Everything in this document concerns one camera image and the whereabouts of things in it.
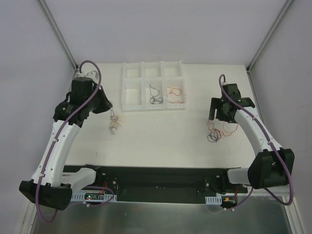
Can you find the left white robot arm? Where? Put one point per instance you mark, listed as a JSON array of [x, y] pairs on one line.
[[48, 186]]

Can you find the white foam compartment tray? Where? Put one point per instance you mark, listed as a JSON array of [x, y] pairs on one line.
[[153, 86]]

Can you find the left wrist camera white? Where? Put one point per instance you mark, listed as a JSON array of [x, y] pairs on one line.
[[91, 74]]

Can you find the white slotted cable duct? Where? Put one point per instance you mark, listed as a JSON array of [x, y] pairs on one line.
[[213, 200], [93, 197]]

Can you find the aluminium frame post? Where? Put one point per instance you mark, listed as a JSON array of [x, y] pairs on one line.
[[57, 32], [274, 26]]

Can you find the left aluminium frame post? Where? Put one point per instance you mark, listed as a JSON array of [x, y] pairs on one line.
[[57, 32]]

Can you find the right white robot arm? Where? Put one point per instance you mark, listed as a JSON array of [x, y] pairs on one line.
[[273, 164]]

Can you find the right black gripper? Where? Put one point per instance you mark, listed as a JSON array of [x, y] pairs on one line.
[[214, 110]]

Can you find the right white slotted cable duct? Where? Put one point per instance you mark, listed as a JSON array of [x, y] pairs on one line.
[[213, 200]]

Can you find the left white slotted cable duct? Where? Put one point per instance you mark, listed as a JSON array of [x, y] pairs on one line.
[[93, 197]]

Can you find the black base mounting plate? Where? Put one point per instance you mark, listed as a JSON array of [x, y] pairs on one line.
[[162, 185]]

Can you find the right aluminium frame post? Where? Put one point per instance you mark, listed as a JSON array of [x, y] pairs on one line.
[[274, 26]]

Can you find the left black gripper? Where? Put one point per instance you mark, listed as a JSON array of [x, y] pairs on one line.
[[104, 102]]

